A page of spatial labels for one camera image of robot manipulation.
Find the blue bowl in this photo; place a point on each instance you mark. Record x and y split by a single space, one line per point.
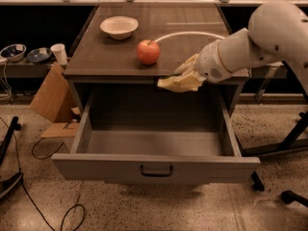
39 56
14 52

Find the open grey top drawer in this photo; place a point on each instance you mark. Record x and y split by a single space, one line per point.
201 148

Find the grey drawer cabinet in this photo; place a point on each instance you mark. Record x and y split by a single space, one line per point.
106 74

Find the green and yellow sponge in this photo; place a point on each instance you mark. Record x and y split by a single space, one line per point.
167 77

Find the black drawer handle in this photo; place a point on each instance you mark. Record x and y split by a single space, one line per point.
156 172

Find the white paper cup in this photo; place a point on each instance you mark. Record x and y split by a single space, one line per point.
59 52

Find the grey side shelf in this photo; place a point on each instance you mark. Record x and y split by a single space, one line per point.
25 69
276 70

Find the black stand leg left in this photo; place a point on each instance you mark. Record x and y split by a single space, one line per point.
7 185

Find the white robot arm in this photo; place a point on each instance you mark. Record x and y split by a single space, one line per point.
276 31

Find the white paper bowl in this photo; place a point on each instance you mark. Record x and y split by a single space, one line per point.
119 27

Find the blue bowl far left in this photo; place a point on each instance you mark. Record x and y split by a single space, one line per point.
14 52

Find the red apple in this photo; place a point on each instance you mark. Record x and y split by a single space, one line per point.
148 51

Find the grey side shelf right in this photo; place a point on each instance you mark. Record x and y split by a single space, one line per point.
276 70

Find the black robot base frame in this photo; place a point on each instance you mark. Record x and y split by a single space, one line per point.
290 143

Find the grey side shelf left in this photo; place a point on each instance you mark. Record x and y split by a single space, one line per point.
25 69

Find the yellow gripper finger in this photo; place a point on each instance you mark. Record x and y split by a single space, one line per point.
189 63
189 82

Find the brown cardboard box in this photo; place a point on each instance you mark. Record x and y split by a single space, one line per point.
55 102

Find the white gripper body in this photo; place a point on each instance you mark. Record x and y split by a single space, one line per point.
209 63

